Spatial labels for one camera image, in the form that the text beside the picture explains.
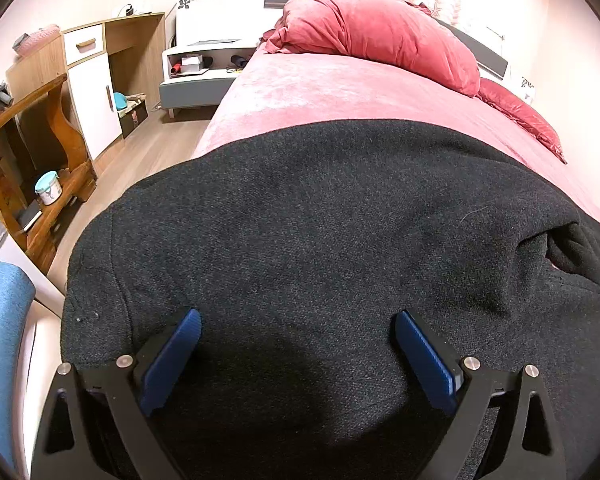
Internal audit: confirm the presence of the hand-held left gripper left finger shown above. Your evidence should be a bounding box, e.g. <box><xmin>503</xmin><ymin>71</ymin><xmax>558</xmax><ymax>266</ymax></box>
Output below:
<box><xmin>29</xmin><ymin>307</ymin><xmax>203</xmax><ymax>480</ymax></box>

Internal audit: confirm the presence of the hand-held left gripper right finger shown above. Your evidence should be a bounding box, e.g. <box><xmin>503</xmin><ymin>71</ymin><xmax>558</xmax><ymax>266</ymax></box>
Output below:
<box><xmin>390</xmin><ymin>310</ymin><xmax>568</xmax><ymax>480</ymax></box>

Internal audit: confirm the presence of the black wool coat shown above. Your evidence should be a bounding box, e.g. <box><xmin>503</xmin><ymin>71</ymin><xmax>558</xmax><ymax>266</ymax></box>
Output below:
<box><xmin>60</xmin><ymin>120</ymin><xmax>600</xmax><ymax>480</ymax></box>

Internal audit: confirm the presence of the blue chair seat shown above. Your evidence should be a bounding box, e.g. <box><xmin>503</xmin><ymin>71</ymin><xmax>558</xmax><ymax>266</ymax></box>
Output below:
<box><xmin>0</xmin><ymin>256</ymin><xmax>36</xmax><ymax>471</ymax></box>

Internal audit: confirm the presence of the dark flat book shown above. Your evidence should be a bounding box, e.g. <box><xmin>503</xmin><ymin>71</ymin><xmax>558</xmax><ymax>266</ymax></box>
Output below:
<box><xmin>19</xmin><ymin>207</ymin><xmax>43</xmax><ymax>233</ymax></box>

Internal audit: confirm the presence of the white pot with teal lid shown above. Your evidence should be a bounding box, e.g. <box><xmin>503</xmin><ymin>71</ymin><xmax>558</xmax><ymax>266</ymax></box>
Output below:
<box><xmin>34</xmin><ymin>170</ymin><xmax>63</xmax><ymax>207</ymax></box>

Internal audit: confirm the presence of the black storage box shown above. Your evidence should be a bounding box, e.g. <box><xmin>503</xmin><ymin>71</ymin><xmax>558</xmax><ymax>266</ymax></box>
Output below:
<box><xmin>119</xmin><ymin>100</ymin><xmax>149</xmax><ymax>139</ymax></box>

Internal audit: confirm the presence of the curved wooden shelf unit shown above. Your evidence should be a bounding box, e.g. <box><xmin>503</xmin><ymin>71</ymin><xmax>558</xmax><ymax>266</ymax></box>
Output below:
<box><xmin>0</xmin><ymin>74</ymin><xmax>98</xmax><ymax>266</ymax></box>

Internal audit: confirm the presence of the wooden cabinet with white door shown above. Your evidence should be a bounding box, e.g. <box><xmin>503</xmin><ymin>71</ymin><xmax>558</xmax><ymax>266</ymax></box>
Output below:
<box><xmin>5</xmin><ymin>11</ymin><xmax>167</xmax><ymax>161</ymax></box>

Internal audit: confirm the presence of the red pillow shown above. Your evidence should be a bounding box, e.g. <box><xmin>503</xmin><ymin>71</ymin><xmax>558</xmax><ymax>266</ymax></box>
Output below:
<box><xmin>477</xmin><ymin>77</ymin><xmax>568</xmax><ymax>165</ymax></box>

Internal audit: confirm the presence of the white and grey nightstand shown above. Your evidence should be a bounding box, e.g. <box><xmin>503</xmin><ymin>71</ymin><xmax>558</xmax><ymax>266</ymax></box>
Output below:
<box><xmin>159</xmin><ymin>35</ymin><xmax>261</xmax><ymax>120</ymax></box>

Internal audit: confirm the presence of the bed with pink sheet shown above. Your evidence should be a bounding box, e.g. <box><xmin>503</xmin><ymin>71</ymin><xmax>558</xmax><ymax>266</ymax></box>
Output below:
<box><xmin>190</xmin><ymin>42</ymin><xmax>600</xmax><ymax>241</ymax></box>

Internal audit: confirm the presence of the red duvet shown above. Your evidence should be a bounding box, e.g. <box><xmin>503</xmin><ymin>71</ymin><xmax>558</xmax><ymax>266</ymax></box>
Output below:
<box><xmin>257</xmin><ymin>0</ymin><xmax>482</xmax><ymax>98</ymax></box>

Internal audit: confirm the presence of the white floral pillow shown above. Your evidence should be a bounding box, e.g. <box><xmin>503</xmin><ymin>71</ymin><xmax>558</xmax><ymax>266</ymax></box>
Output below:
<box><xmin>176</xmin><ymin>0</ymin><xmax>266</xmax><ymax>43</ymax></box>

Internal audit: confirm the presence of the pink fluffy item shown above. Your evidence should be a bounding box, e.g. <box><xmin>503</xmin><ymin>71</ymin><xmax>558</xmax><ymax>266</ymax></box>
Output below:
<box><xmin>12</xmin><ymin>23</ymin><xmax>62</xmax><ymax>57</ymax></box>

